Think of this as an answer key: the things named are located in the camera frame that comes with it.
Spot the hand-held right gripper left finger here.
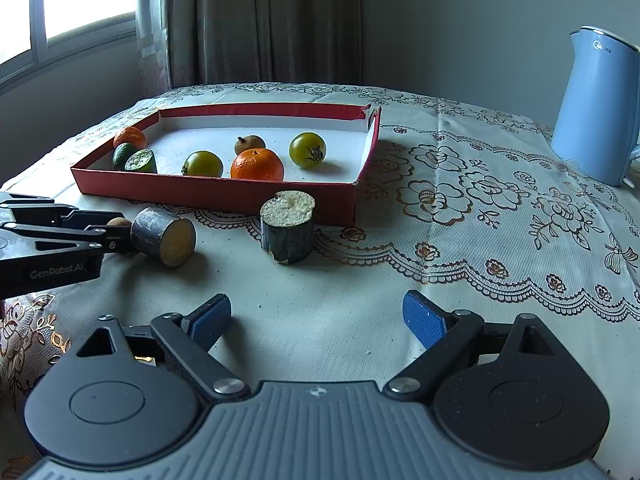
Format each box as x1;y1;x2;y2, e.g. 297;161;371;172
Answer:
75;293;251;404

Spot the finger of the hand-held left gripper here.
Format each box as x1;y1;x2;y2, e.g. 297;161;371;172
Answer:
0;192;133;234
0;226;135;261

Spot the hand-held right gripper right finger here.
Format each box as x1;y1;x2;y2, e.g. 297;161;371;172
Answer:
383;289;562;402

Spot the green cucumber piece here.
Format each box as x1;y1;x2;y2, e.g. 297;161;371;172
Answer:
124;149;158;174
112;143;137;171

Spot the dark sugarcane piece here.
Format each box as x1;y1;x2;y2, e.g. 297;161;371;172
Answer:
260;190;317;265
131;207;197;267

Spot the orange mandarin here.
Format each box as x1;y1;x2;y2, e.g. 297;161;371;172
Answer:
230;148;285;181
113;126;147;150

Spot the red cardboard box tray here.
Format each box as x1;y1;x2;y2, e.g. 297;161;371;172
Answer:
70;102;383;226

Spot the gold floral tablecloth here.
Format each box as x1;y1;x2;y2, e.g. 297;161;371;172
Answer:
0;170;640;480

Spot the white lace tablecloth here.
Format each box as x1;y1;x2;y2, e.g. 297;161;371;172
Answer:
30;82;640;331

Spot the green tomato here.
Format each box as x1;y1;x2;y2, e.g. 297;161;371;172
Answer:
289;132;327;169
181;150;224;178

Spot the sheer patterned curtain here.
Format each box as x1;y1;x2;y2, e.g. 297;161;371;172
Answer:
135;0;173;99

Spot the window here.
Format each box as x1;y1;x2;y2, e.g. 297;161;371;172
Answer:
0;0;142;97

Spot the light blue electric kettle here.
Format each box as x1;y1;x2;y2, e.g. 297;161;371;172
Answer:
550;25;640;188

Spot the grey-brown curtain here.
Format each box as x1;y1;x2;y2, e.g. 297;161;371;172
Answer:
162;0;363;86

